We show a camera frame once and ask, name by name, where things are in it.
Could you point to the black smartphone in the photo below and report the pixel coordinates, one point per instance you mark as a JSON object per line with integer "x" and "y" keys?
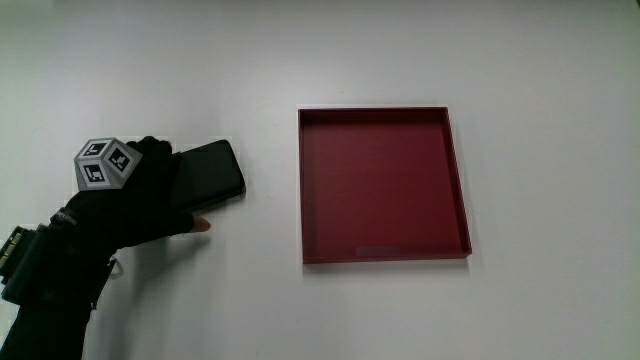
{"x": 210, "y": 170}

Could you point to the white desk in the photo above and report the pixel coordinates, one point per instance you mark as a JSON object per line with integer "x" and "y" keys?
{"x": 540, "y": 100}

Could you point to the person's left forearm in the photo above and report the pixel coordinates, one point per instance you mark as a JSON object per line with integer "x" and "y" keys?
{"x": 50, "y": 300}

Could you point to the person's left hand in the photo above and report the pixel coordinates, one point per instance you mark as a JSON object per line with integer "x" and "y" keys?
{"x": 145, "y": 210}

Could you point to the red square tray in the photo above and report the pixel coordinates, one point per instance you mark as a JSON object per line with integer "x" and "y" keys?
{"x": 380, "y": 185}

